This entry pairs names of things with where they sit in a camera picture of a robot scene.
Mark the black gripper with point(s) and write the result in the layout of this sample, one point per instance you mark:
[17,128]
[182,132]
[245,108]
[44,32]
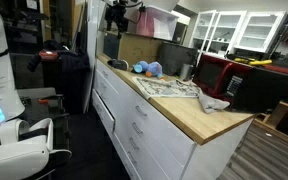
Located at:
[117,11]

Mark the white drawer cabinet wooden top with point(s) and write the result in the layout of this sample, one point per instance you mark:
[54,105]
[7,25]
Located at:
[217,156]

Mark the white panel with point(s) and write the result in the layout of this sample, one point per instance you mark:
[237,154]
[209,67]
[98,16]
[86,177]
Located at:
[91,50]

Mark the dark grey sneaker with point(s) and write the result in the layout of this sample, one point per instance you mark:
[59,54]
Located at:
[117,64]

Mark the clear plastic storage bin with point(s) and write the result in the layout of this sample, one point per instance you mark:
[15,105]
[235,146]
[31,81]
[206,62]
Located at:
[157,25]

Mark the dark jacket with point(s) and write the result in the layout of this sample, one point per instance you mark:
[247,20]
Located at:
[70,60]

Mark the blue plush toy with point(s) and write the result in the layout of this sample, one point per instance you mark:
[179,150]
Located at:
[154,69]

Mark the patterned white cloth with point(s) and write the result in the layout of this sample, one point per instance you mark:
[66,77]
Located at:
[164,88]

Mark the black cabinet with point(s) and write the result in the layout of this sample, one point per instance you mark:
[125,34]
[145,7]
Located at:
[64,90]

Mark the metal cup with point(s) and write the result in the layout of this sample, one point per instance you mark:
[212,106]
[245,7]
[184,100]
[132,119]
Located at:
[185,71]

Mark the dark storage shelf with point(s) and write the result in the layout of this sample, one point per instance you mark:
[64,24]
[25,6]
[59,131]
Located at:
[24,33]

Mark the black clamp orange tip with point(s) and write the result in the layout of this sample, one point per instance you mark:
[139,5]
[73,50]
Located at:
[43,100]

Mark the black perforated robot stand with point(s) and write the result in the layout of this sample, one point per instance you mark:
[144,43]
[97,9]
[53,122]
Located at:
[34,113]

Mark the grey crumpled cloth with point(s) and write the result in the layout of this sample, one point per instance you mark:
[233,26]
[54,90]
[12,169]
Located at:
[212,104]

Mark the white glass door cabinet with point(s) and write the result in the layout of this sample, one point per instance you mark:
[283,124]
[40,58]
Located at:
[257,31]

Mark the yellow black power tool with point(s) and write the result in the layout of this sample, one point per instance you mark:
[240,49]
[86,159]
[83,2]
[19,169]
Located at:
[257,62]

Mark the red black microwave oven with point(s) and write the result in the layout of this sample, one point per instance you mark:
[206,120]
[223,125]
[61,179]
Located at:
[250,90]

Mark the wooden workbench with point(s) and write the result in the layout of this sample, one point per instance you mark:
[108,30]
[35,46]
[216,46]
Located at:
[284,110]

